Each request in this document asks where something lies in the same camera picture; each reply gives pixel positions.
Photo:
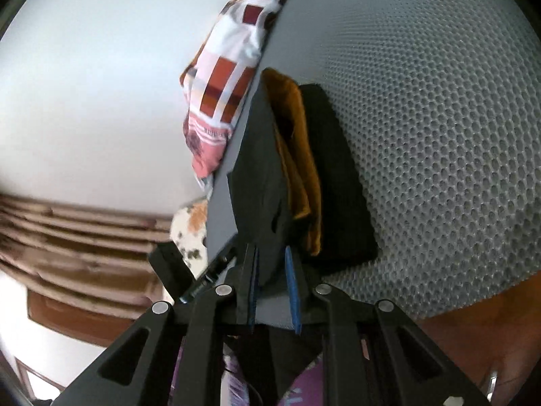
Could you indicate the black pants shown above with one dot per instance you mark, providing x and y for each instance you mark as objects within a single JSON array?
[{"x": 295, "y": 183}]

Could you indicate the brown striped curtain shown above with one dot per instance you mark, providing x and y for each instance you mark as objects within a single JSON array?
[{"x": 91, "y": 259}]

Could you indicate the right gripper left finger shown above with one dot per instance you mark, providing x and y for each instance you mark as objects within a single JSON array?
[{"x": 137, "y": 369}]

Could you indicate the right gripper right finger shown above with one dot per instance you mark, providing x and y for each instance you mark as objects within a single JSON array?
[{"x": 367, "y": 354}]

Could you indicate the grey mesh mattress topper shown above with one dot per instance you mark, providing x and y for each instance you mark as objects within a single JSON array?
[{"x": 439, "y": 101}]

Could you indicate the white orange floral pillow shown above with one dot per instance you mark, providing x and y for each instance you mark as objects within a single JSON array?
[{"x": 188, "y": 231}]

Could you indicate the pink checked folded blanket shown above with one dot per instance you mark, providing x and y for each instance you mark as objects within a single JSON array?
[{"x": 216, "y": 82}]

